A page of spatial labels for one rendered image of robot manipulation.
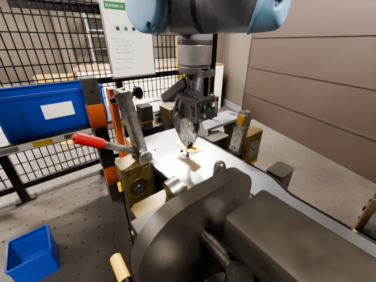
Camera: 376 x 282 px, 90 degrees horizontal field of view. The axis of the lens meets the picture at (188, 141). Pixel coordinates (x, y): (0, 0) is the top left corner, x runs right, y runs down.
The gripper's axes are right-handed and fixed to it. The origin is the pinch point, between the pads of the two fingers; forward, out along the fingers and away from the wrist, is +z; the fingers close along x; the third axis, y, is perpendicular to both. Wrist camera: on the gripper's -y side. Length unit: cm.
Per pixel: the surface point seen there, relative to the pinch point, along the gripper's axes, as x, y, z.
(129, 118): -16.3, 1.7, -11.2
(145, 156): -14.3, 2.7, -1.9
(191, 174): -4.9, 7.8, 4.8
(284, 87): 250, -94, 34
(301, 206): 6.3, 29.6, 4.5
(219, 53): 300, -273, 1
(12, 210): -52, -48, 35
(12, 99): -36, -35, -10
